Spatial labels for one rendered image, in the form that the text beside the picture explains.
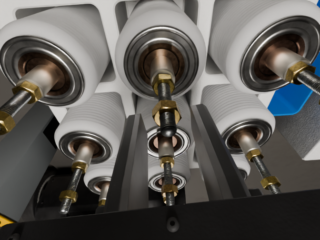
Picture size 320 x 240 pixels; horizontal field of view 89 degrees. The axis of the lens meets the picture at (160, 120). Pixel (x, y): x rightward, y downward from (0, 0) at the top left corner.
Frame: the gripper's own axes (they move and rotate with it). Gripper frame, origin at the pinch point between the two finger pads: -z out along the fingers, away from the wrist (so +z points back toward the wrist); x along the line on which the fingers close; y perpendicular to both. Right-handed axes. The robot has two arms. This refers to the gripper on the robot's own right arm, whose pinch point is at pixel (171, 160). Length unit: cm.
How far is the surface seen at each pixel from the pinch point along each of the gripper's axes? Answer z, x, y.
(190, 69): -11.1, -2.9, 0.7
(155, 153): -11.0, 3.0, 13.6
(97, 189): -11.1, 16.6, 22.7
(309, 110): -25.0, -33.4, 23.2
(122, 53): -11.4, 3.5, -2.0
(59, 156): -37, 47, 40
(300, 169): -37, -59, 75
